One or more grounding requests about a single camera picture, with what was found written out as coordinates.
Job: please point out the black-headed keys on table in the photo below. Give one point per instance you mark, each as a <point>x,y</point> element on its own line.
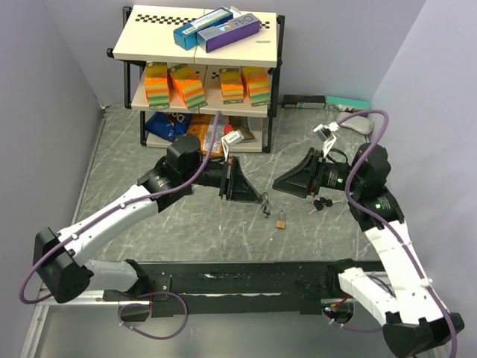
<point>321,203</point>

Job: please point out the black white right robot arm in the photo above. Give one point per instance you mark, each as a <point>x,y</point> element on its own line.
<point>412,317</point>

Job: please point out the brown snack bag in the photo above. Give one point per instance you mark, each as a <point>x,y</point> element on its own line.
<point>241,123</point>

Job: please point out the sponge pack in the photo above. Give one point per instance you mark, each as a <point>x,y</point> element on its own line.
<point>156,83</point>
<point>188,86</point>
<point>232,89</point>
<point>257,84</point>

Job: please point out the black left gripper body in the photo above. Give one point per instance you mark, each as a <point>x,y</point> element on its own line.
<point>227,183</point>

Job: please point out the blue chips bag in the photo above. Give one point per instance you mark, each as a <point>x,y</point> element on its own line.
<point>168,126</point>

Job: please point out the sponge pack far right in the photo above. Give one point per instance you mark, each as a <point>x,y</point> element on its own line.
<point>257,84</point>

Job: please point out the orange snack bag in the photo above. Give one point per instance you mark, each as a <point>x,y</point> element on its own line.
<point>201,126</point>

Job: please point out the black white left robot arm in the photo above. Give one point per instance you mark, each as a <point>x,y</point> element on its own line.
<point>64,259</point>

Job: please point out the black flat box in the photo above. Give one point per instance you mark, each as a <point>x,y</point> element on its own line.
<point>304,101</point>

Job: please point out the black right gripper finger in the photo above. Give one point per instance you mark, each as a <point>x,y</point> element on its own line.
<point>307,164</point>
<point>295,181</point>

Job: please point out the teal white box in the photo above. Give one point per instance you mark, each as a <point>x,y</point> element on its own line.
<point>345,105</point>

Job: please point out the sponge pack far left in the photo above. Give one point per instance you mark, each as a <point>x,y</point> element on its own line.
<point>156,83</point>

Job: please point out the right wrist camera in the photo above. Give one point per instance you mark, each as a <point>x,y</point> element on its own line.
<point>326,134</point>

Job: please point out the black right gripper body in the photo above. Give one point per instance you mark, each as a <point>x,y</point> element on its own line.
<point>317,173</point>

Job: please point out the three-tier shelf rack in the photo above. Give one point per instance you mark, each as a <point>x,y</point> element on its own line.
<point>147,38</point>

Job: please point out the purple box on shelf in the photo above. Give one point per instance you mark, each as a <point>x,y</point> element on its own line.
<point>236,29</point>

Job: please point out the black-headed key bunch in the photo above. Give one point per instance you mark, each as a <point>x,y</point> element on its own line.
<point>265,204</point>

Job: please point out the blue box on shelf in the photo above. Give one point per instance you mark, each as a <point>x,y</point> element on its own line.
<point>186,35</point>

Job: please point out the brass padlock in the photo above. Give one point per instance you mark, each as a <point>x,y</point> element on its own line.
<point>281,220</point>

